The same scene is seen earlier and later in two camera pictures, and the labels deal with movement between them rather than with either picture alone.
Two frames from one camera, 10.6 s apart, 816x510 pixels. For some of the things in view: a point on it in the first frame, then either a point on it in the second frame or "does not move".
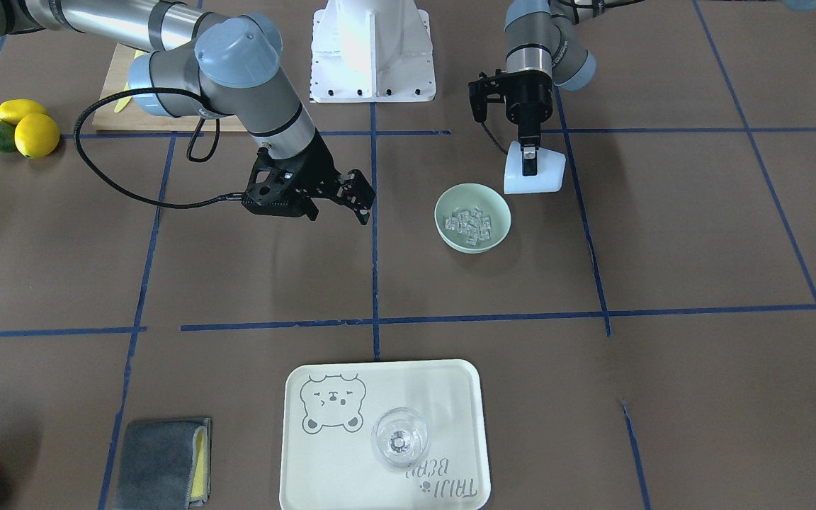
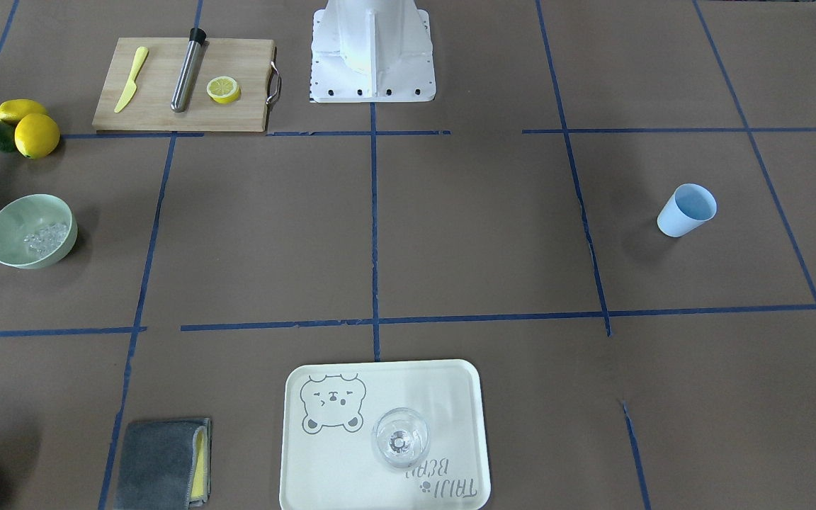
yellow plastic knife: (123, 104) does not move
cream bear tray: (384, 434) does not move
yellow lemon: (11, 110) does not move
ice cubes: (471, 223) -> (44, 239)
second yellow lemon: (37, 136) does not move
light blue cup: (551, 167) -> (688, 207)
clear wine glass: (400, 436) does not move
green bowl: (472, 217) -> (32, 231)
